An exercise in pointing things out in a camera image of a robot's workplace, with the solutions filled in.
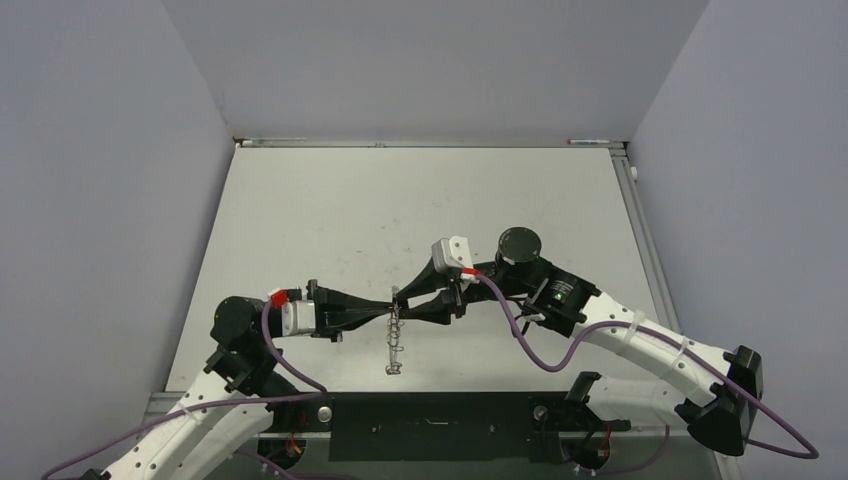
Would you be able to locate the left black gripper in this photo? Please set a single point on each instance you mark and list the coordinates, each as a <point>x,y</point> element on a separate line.
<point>336,310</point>

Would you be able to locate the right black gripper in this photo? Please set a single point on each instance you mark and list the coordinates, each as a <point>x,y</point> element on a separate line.
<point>440,307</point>

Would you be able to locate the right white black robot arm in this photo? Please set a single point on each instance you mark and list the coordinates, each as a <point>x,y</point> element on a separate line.
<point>715,393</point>

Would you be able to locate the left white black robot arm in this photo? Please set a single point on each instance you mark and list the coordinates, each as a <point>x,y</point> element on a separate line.
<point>242,384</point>

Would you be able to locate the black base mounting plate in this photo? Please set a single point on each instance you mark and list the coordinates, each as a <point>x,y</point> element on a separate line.
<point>469,426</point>

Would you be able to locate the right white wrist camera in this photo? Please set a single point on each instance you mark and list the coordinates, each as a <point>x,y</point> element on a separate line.
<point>451,253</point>

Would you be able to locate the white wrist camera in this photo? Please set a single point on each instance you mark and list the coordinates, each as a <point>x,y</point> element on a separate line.
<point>451,253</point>
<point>298,318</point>

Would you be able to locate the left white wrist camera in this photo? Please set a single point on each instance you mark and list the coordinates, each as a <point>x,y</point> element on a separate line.
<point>298,318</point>

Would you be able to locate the marker pen at wall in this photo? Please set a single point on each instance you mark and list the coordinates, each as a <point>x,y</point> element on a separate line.
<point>588,142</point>

